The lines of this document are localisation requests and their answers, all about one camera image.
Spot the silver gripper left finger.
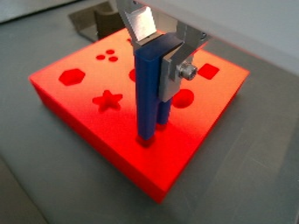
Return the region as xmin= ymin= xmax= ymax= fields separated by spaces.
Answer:
xmin=116 ymin=0 xmax=161 ymax=48

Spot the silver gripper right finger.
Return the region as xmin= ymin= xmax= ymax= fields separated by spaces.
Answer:
xmin=159 ymin=22 xmax=211 ymax=102

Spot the blue square-circle peg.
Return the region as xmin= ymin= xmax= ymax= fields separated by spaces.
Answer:
xmin=135 ymin=32 xmax=181 ymax=140

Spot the dark grey curved holder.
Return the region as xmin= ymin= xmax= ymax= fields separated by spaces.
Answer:
xmin=69 ymin=0 xmax=125 ymax=42

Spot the red shape-sorter block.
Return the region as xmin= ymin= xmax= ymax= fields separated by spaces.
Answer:
xmin=29 ymin=30 xmax=248 ymax=202

